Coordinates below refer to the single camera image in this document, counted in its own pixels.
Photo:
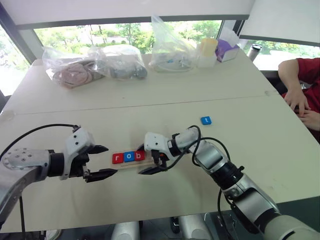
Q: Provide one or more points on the bystander right forearm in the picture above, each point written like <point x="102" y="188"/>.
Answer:
<point x="292" y="82"/>

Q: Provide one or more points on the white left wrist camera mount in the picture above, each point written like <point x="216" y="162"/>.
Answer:
<point x="76" y="140"/>

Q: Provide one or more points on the purple tissue box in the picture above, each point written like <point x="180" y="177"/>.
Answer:
<point x="228" y="50"/>

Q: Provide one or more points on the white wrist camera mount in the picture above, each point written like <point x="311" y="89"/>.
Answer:
<point x="76" y="140"/>
<point x="155" y="142"/>

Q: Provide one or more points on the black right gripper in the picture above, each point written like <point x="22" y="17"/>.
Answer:
<point x="158" y="158"/>

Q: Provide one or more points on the wide white roller blind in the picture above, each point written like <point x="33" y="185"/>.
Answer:
<point x="125" y="11"/>

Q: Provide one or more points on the dark steel tumbler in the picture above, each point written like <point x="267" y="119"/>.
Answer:
<point x="253" y="51"/>

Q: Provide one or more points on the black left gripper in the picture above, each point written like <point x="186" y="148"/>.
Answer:
<point x="76" y="166"/>

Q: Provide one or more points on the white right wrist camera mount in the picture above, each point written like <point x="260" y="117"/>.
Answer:
<point x="155" y="142"/>

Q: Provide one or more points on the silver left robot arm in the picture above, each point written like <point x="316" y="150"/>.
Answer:
<point x="22" y="160"/>

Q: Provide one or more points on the tall clear plastic bag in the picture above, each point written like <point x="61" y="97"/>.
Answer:
<point x="170" y="52"/>

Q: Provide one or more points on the wooden letter tray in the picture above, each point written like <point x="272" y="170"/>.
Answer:
<point x="135" y="165"/>

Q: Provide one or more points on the red letter b block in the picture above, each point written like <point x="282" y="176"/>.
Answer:
<point x="139" y="156"/>

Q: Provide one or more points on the plastic bag with grey items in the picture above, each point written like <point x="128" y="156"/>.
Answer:
<point x="125" y="65"/>

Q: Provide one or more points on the bystander left hand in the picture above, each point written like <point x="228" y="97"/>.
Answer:
<point x="312" y="120"/>

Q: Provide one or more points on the dark window frame post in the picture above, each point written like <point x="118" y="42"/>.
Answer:
<point x="22" y="42"/>

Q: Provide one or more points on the yellow plastic cup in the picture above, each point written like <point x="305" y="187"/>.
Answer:
<point x="208" y="47"/>

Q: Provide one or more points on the silver rounded robot leg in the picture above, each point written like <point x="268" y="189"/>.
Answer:
<point x="125" y="231"/>
<point x="195" y="228"/>

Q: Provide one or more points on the white square container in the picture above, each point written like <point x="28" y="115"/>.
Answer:
<point x="206" y="61"/>

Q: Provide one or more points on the bystander red shirt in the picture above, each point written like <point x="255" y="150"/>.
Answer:
<point x="310" y="72"/>

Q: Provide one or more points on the narrow white roller blind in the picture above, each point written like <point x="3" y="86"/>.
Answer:
<point x="285" y="20"/>

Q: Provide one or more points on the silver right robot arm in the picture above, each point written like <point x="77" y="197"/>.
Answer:
<point x="250" y="197"/>

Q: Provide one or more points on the blue letter o block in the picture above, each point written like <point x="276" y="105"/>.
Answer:
<point x="128" y="157"/>

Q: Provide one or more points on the bystander right hand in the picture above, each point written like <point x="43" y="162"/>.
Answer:
<point x="297" y="101"/>

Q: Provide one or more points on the blue letter t block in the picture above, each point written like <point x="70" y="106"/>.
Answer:
<point x="206" y="121"/>

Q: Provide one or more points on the red letter r block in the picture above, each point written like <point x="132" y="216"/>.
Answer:
<point x="118" y="158"/>

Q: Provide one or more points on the plastic bag with pink items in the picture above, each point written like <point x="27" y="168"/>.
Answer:
<point x="72" y="72"/>

